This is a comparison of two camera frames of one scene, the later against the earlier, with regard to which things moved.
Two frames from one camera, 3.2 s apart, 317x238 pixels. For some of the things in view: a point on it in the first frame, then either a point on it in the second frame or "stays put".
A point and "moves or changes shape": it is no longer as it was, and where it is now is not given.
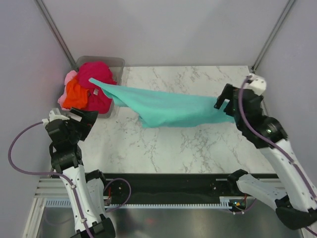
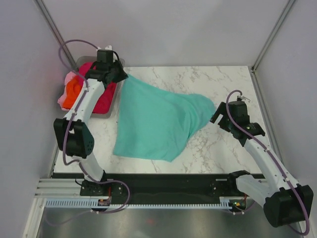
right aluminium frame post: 272,34 stays put
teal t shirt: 157,110 moves or changes shape
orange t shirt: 76,96 stays put
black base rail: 175,185 stays put
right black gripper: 227,93 to 222,110
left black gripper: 88,120 to 124,75
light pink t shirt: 61,100 stays put
